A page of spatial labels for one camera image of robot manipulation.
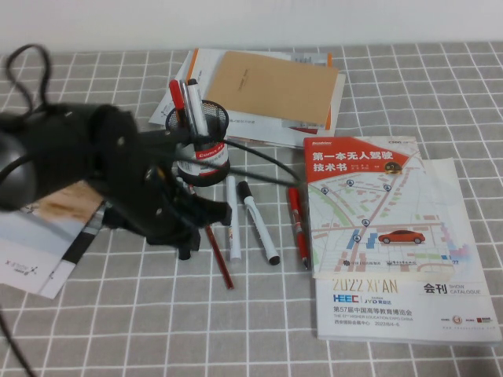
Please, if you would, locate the white show catalogue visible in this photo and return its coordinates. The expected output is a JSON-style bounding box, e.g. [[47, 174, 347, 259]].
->
[[312, 157, 503, 347]]

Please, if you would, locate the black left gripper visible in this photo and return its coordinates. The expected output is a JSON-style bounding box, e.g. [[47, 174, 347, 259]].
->
[[133, 184, 233, 262]]

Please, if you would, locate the brown kraft notebook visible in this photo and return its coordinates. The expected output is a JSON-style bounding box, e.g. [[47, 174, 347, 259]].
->
[[206, 50, 340, 123]]

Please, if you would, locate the white paint marker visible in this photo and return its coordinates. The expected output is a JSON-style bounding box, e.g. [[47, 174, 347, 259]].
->
[[226, 175, 242, 264]]

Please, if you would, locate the red capped pen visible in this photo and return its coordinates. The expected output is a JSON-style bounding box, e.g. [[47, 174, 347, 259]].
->
[[168, 79, 189, 123]]

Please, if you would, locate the black mesh pen holder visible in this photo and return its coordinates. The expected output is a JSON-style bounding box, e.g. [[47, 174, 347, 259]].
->
[[164, 100, 232, 189]]

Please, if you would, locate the thin dark grey pen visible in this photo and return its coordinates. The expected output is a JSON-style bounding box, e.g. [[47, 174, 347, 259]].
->
[[179, 79, 194, 134]]

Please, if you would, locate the white brochure with dark photos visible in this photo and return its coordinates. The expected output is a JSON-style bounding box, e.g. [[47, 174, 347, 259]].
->
[[37, 202, 108, 300]]

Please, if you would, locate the dark red pencil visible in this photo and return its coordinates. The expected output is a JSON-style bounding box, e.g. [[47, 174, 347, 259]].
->
[[178, 178, 236, 291]]

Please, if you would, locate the red retractable pen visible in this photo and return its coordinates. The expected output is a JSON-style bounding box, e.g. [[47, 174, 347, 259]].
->
[[288, 186, 310, 271]]

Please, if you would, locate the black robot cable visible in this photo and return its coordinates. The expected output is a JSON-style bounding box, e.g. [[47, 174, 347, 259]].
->
[[229, 168, 298, 188], [0, 308, 39, 377], [168, 131, 304, 185], [4, 44, 53, 117]]

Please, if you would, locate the white printed booklet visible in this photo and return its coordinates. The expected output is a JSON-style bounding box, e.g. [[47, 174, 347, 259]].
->
[[148, 72, 347, 149]]

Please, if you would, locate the red cover self-driving car book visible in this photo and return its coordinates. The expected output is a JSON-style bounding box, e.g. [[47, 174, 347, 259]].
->
[[302, 136, 457, 280]]

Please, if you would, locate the grey white grid tablecloth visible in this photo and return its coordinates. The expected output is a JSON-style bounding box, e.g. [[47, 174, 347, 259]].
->
[[0, 41, 503, 377]]

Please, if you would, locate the white marker with black cap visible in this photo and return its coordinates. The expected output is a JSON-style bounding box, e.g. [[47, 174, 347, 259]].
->
[[237, 180, 281, 266]]

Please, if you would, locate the grey marker with black cap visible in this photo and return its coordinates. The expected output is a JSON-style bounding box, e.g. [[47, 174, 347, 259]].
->
[[186, 78, 210, 137]]

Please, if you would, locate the desert car brochure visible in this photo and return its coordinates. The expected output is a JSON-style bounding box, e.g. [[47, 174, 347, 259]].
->
[[0, 184, 105, 294]]

